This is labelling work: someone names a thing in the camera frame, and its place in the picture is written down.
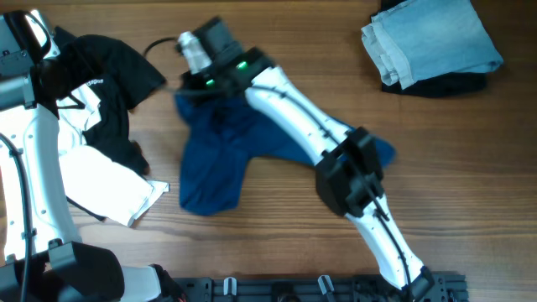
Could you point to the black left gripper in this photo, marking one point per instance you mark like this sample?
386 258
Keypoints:
80 59

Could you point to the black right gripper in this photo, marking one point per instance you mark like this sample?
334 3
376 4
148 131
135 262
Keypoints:
187 81

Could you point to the blue polo shirt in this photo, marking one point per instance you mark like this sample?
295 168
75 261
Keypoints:
224 136

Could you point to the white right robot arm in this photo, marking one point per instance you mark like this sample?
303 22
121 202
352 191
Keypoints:
347 161

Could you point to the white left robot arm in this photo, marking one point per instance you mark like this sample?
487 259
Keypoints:
46 260

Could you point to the black t-shirt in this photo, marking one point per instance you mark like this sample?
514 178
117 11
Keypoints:
127 80

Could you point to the white t-shirt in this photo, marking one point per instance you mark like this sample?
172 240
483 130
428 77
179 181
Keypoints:
93 181

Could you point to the light blue folded jeans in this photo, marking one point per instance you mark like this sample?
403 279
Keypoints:
432 40

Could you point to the black folded garment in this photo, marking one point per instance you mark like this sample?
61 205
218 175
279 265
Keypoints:
449 84

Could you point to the black aluminium rail frame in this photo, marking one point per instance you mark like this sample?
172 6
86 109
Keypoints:
293 288

